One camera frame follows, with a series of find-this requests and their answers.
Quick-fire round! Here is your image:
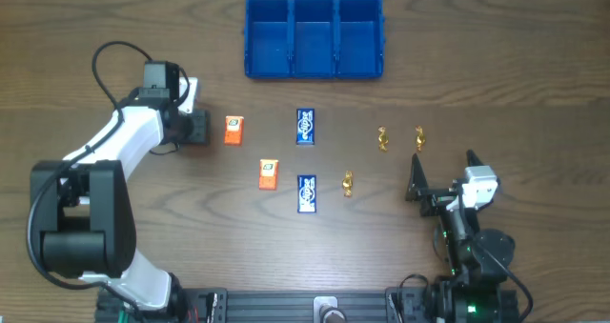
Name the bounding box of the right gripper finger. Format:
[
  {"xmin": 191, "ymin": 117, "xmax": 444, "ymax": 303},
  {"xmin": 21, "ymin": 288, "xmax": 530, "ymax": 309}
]
[
  {"xmin": 465, "ymin": 149, "xmax": 485, "ymax": 169},
  {"xmin": 405, "ymin": 152, "xmax": 429, "ymax": 203}
]

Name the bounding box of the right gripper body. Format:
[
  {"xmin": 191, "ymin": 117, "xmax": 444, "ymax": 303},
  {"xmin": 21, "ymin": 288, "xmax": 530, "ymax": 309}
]
[{"xmin": 417, "ymin": 187, "xmax": 461, "ymax": 218}]

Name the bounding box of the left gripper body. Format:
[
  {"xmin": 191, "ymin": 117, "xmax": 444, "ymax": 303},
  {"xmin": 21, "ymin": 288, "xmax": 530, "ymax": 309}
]
[{"xmin": 178, "ymin": 108, "xmax": 212, "ymax": 147}]

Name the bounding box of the orange candy box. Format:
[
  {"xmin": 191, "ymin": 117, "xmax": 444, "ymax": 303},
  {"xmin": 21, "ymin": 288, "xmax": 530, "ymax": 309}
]
[
  {"xmin": 223, "ymin": 115, "xmax": 245, "ymax": 147},
  {"xmin": 258, "ymin": 158, "xmax": 280, "ymax": 192}
]

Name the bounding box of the blue candy pack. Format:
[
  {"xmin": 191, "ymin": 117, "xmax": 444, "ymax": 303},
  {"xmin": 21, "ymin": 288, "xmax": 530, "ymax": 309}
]
[
  {"xmin": 296, "ymin": 173, "xmax": 317, "ymax": 214},
  {"xmin": 295, "ymin": 108, "xmax": 316, "ymax": 146}
]

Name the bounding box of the blue tray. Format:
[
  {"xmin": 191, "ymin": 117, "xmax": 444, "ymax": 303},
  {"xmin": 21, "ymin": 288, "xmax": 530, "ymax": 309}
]
[{"xmin": 243, "ymin": 0, "xmax": 385, "ymax": 80}]

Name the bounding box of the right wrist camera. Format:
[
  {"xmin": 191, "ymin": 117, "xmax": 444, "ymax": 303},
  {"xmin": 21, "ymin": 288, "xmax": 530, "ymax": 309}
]
[{"xmin": 447, "ymin": 165, "xmax": 500, "ymax": 212}]

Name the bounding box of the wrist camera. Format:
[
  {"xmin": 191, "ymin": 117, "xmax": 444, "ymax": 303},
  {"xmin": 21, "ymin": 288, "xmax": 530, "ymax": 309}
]
[
  {"xmin": 447, "ymin": 165, "xmax": 500, "ymax": 212},
  {"xmin": 179, "ymin": 77, "xmax": 199, "ymax": 115}
]

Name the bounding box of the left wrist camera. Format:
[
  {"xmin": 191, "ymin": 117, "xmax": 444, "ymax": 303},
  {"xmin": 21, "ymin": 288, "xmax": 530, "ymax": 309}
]
[{"xmin": 179, "ymin": 77, "xmax": 199, "ymax": 115}]

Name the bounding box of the black cable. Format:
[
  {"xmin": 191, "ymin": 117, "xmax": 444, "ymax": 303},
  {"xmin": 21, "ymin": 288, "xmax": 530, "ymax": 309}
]
[
  {"xmin": 397, "ymin": 246, "xmax": 534, "ymax": 322},
  {"xmin": 26, "ymin": 40, "xmax": 192, "ymax": 322}
]

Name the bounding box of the mounting rail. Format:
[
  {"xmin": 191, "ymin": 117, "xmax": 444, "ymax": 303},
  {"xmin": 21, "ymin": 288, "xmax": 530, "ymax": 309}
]
[{"xmin": 94, "ymin": 287, "xmax": 520, "ymax": 323}]

